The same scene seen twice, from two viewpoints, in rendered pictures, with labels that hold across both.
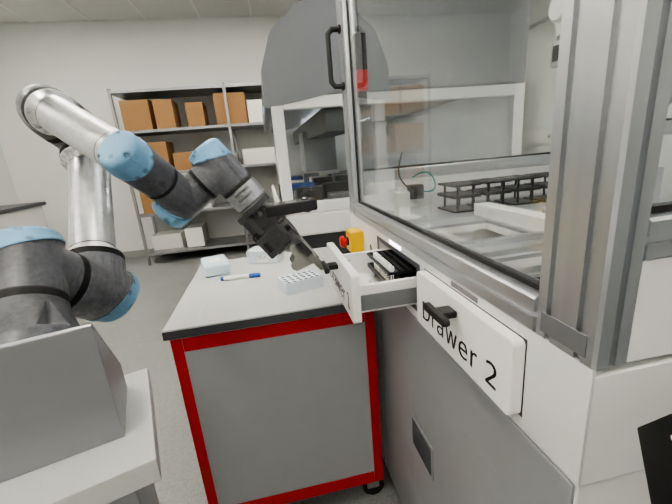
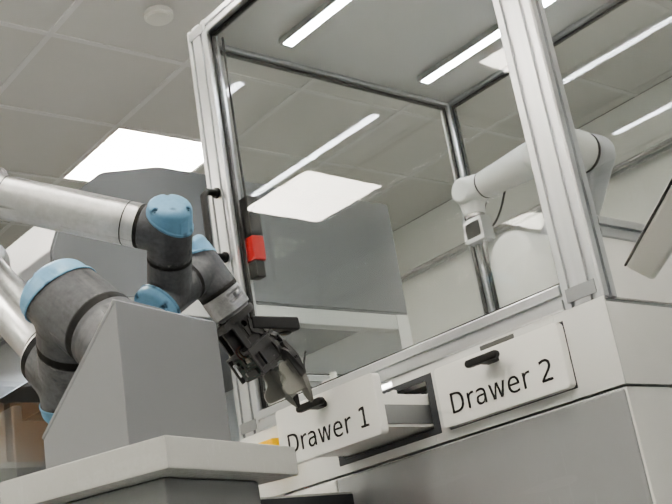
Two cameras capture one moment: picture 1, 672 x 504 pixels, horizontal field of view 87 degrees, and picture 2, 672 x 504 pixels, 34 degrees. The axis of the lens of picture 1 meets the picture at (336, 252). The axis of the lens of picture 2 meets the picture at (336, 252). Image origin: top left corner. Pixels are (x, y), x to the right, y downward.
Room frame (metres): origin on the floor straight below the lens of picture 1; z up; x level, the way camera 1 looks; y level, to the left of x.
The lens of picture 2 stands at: (-0.92, 1.03, 0.51)
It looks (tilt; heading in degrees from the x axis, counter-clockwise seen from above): 19 degrees up; 327
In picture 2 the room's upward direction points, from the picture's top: 10 degrees counter-clockwise
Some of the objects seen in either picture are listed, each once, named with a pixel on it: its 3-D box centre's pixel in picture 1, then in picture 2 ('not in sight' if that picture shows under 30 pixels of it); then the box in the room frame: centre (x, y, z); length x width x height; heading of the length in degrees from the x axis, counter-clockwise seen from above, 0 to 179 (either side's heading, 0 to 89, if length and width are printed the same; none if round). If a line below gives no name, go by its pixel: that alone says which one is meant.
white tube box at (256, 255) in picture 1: (265, 254); not in sight; (1.40, 0.29, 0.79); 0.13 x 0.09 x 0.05; 80
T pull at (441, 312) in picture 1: (442, 312); (486, 359); (0.52, -0.16, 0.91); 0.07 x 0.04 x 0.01; 10
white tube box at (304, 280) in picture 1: (300, 281); not in sight; (1.06, 0.12, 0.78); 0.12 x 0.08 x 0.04; 118
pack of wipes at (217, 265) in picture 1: (215, 265); not in sight; (1.31, 0.47, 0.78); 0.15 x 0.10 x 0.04; 23
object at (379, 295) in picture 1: (422, 269); (411, 426); (0.85, -0.22, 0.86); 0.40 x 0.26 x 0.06; 100
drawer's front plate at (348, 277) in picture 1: (341, 277); (329, 422); (0.81, -0.01, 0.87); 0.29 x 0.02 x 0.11; 10
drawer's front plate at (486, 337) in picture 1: (457, 328); (500, 377); (0.52, -0.19, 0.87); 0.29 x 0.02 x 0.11; 10
